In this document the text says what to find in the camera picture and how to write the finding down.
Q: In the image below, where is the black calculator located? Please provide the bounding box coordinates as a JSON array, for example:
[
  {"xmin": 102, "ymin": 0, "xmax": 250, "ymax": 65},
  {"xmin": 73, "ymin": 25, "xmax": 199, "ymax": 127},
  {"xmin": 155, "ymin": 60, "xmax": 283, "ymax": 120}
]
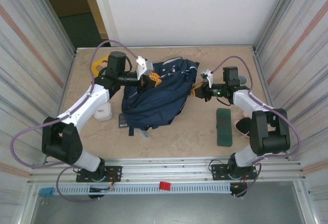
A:
[{"xmin": 117, "ymin": 113, "xmax": 129, "ymax": 129}]

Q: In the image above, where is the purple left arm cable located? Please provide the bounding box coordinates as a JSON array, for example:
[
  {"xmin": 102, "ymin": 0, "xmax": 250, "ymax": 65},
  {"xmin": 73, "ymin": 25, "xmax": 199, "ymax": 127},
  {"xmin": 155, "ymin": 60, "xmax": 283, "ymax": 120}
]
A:
[{"xmin": 9, "ymin": 40, "xmax": 140, "ymax": 203}]

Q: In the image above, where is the black power connector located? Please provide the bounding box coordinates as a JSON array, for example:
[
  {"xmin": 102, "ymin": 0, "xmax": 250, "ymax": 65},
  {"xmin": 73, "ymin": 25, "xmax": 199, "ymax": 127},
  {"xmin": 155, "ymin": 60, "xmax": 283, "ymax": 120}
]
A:
[{"xmin": 230, "ymin": 182, "xmax": 248, "ymax": 199}]

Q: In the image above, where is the green pencil case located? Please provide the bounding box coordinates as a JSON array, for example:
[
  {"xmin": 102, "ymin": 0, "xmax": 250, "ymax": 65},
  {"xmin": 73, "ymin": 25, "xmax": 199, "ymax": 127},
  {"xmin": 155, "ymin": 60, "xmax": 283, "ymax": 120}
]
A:
[{"xmin": 216, "ymin": 108, "xmax": 233, "ymax": 147}]

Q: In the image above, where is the yellow cartoon book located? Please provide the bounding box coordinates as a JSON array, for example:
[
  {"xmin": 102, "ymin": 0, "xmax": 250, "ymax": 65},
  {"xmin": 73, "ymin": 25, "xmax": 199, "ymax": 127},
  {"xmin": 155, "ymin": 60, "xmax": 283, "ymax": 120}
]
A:
[{"xmin": 91, "ymin": 57, "xmax": 108, "ymax": 75}]

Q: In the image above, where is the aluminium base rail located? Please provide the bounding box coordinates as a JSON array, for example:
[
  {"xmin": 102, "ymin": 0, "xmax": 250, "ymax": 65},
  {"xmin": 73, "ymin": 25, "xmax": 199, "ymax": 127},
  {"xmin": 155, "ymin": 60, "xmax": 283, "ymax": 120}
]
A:
[{"xmin": 27, "ymin": 157, "xmax": 307, "ymax": 185}]

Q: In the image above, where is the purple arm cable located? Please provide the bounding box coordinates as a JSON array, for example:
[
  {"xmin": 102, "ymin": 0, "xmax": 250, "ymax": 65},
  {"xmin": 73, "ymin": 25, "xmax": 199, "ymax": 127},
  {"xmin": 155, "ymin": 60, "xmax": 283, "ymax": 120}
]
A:
[
  {"xmin": 9, "ymin": 40, "xmax": 140, "ymax": 203},
  {"xmin": 211, "ymin": 55, "xmax": 301, "ymax": 198}
]

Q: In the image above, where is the blue clip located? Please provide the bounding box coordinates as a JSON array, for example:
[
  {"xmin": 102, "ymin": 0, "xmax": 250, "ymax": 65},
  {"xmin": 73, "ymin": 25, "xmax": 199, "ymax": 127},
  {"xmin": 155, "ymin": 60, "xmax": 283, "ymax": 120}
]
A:
[{"xmin": 38, "ymin": 187, "xmax": 55, "ymax": 197}]

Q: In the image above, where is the navy blue backpack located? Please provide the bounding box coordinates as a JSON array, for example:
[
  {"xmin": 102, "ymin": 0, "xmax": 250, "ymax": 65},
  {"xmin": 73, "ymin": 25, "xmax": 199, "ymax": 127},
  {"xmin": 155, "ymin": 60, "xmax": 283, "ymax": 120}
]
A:
[{"xmin": 121, "ymin": 58, "xmax": 200, "ymax": 136}]

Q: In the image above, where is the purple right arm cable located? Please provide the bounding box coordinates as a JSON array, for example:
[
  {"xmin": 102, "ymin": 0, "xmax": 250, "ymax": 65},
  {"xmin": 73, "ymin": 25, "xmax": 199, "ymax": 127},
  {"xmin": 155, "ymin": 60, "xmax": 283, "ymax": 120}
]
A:
[{"xmin": 211, "ymin": 55, "xmax": 301, "ymax": 198}]

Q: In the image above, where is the grey metal shelf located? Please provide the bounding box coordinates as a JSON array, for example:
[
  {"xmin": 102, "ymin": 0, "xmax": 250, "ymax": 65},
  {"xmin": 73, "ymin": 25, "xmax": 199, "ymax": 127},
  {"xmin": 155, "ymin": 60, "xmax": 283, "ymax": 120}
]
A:
[{"xmin": 30, "ymin": 194, "xmax": 308, "ymax": 224}]

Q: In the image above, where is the aluminium frame post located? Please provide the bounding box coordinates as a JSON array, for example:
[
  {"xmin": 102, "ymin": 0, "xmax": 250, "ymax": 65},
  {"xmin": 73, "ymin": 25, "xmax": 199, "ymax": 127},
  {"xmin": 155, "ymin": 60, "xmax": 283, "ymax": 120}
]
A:
[
  {"xmin": 25, "ymin": 0, "xmax": 79, "ymax": 58},
  {"xmin": 252, "ymin": 0, "xmax": 303, "ymax": 55}
]

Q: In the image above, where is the slotted grey cable duct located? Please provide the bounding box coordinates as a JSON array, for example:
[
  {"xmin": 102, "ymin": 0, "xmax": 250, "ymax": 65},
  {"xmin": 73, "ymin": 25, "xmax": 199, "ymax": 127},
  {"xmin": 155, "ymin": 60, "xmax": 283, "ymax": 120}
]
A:
[{"xmin": 55, "ymin": 185, "xmax": 233, "ymax": 195}]

